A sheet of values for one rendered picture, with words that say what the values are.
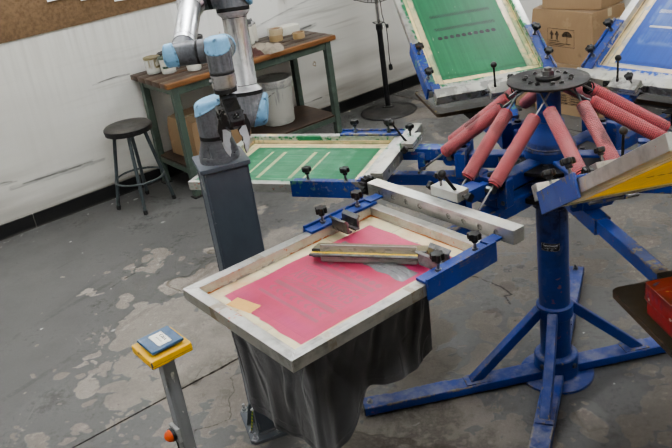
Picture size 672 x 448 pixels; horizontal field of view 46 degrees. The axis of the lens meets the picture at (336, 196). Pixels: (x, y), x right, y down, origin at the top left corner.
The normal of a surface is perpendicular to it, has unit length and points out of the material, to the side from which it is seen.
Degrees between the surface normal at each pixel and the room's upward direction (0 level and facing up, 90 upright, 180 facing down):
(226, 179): 90
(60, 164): 90
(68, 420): 0
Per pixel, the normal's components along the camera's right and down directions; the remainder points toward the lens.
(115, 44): 0.62, 0.23
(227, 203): 0.33, 0.33
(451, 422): -0.13, -0.91
